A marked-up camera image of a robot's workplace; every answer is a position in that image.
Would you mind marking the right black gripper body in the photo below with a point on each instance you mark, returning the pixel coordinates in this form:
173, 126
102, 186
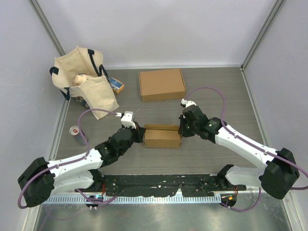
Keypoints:
187, 130

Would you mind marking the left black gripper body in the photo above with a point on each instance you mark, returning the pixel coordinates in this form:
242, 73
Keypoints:
136, 136

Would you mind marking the large brown cardboard box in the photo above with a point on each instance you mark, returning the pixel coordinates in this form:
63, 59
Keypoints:
158, 85

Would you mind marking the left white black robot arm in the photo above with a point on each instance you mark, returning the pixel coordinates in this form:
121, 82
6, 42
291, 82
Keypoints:
43, 179

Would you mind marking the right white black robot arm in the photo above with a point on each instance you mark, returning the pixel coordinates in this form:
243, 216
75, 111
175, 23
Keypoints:
273, 171

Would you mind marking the small blue orange box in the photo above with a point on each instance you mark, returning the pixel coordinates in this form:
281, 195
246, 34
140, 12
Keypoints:
116, 85

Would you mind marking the beige canvas tote bag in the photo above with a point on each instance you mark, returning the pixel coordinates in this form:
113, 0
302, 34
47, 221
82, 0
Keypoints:
96, 93

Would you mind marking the red bull can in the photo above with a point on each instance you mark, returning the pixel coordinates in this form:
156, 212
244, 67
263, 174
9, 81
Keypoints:
78, 135

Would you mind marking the cream bottle in bag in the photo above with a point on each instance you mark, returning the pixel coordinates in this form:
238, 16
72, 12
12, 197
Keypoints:
81, 78

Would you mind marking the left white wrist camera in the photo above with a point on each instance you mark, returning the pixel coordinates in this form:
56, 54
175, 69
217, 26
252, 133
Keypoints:
127, 119

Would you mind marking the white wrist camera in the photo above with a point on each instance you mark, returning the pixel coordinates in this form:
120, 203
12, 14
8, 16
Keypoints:
127, 119
186, 103

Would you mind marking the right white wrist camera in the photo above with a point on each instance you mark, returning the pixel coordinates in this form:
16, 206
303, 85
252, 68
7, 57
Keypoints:
186, 103

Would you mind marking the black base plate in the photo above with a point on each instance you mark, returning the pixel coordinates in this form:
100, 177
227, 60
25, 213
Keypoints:
191, 185

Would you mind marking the slotted cable duct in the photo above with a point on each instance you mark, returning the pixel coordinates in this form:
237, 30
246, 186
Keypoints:
177, 199

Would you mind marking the left aluminium frame post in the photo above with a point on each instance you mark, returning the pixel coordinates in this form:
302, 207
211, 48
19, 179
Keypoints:
47, 26

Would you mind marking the aluminium frame post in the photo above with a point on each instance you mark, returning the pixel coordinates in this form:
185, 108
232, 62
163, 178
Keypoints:
278, 4
47, 26

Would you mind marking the right aluminium frame post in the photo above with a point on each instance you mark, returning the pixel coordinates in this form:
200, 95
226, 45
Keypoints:
278, 4

